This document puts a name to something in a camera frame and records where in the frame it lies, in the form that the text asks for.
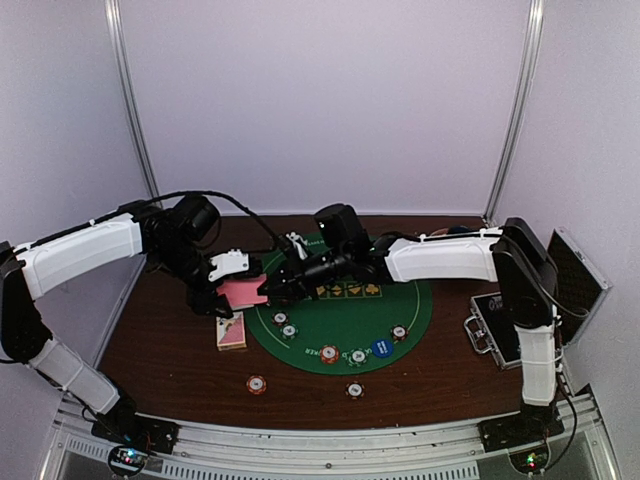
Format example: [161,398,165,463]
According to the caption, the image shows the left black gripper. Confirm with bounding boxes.
[153,237,233,318]

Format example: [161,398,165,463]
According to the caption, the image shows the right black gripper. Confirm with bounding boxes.
[259,245,352,300]

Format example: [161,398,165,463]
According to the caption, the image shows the green chip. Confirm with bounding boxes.
[280,324,299,341]
[347,349,368,367]

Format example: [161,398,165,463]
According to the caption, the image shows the red chips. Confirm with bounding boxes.
[320,345,340,365]

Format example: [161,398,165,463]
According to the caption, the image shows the orange poker chip stack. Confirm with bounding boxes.
[246,375,267,395]

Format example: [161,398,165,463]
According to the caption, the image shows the blue small blind button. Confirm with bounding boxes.
[371,338,394,359]

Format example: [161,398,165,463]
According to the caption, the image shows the brown poker chip stack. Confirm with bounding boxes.
[345,382,365,400]

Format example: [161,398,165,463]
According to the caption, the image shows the red card deck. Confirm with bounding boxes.
[217,278,269,311]

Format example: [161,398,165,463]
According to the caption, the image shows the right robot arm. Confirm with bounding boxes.
[258,203,589,442]

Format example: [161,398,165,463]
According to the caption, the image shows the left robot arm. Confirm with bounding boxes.
[1,195,249,444]

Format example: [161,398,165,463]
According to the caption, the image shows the card deck box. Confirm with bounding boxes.
[216,312,247,351]

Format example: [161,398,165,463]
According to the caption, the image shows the round green poker mat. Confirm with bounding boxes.
[244,278,433,376]

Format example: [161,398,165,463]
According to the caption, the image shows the dark blue mug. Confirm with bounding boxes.
[447,225,472,235]

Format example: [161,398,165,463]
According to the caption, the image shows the aluminium poker chip case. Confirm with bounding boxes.
[464,227,611,370]

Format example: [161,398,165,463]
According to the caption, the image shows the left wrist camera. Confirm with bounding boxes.
[208,250,250,282]

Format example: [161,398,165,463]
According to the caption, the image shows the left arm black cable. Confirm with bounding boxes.
[144,189,291,261]

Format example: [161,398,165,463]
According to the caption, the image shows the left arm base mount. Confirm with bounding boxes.
[91,415,180,454]

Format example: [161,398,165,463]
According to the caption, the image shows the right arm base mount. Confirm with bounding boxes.
[478,413,565,452]

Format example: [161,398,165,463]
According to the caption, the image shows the left aluminium frame post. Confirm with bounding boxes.
[104,0,160,199]

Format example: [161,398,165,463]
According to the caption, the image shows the aluminium frame post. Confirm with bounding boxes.
[483,0,545,225]
[104,0,160,199]

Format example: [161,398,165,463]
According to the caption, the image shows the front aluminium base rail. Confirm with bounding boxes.
[35,394,622,479]

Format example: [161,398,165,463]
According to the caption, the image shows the right aluminium frame post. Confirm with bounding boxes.
[483,0,545,225]

